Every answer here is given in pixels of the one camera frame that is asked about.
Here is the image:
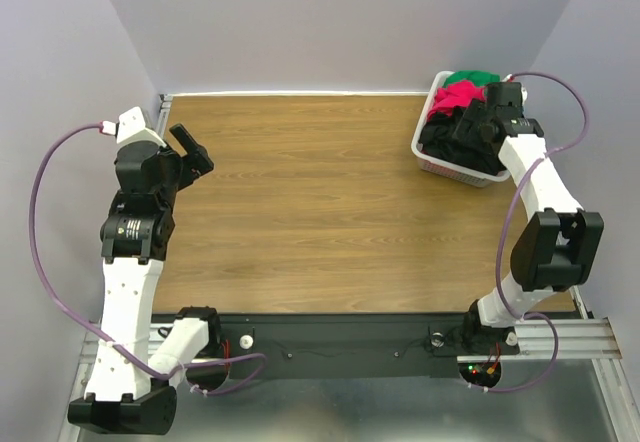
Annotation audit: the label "black t shirt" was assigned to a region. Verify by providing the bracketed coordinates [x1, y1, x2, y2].
[419, 107, 505, 176]

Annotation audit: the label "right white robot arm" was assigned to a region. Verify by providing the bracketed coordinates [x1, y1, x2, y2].
[453, 75, 604, 353]

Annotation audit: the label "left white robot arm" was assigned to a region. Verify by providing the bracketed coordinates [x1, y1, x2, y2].
[67, 124, 223, 435]

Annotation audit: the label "pink t shirt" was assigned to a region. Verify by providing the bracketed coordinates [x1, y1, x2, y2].
[427, 80, 485, 120]

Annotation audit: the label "green t shirt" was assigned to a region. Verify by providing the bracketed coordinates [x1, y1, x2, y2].
[442, 70, 502, 87]

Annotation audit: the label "white plastic laundry basket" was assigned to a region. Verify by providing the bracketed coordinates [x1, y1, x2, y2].
[410, 71, 510, 188]

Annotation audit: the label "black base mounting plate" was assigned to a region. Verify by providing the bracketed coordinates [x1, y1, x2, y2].
[149, 313, 521, 393]

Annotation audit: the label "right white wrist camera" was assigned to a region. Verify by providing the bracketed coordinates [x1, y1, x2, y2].
[502, 74, 528, 105]

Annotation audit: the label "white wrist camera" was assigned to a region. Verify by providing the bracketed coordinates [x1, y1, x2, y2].
[116, 106, 166, 148]
[502, 74, 528, 105]

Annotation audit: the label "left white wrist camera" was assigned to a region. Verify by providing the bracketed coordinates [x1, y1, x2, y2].
[116, 106, 166, 148]

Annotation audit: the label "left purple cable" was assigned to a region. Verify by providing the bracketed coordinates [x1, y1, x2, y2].
[28, 120, 269, 397]

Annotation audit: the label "purple cable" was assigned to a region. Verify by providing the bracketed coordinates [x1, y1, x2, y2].
[467, 71, 592, 394]
[28, 120, 269, 397]

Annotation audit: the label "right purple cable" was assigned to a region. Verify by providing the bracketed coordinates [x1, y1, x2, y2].
[467, 71, 592, 394]

